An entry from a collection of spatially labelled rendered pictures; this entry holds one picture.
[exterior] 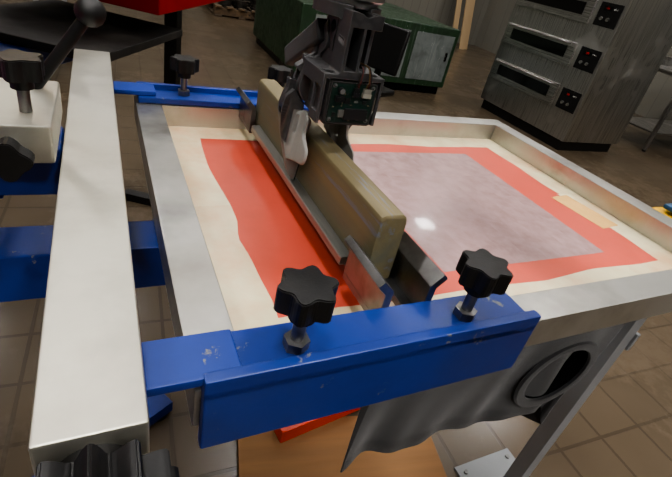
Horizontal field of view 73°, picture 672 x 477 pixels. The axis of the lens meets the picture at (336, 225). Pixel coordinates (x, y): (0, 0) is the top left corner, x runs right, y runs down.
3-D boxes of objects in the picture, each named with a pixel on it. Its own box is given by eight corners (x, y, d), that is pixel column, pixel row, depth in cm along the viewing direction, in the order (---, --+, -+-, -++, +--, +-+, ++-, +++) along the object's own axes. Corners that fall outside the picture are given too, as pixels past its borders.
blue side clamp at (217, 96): (302, 129, 90) (308, 94, 86) (311, 139, 86) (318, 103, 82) (136, 122, 77) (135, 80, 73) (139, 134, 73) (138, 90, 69)
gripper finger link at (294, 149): (282, 194, 53) (308, 120, 49) (268, 171, 57) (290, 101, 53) (306, 197, 54) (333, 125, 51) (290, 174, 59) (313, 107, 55)
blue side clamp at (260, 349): (480, 332, 49) (505, 281, 45) (512, 368, 45) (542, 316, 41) (188, 392, 35) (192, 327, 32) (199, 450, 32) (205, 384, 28)
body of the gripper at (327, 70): (311, 129, 48) (334, 4, 42) (285, 101, 54) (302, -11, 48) (374, 132, 51) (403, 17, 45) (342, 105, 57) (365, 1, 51)
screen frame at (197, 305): (491, 134, 110) (497, 119, 108) (750, 293, 66) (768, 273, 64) (134, 117, 75) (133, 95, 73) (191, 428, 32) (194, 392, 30)
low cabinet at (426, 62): (291, 81, 475) (303, 2, 437) (251, 40, 606) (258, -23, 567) (441, 95, 558) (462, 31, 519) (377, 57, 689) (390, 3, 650)
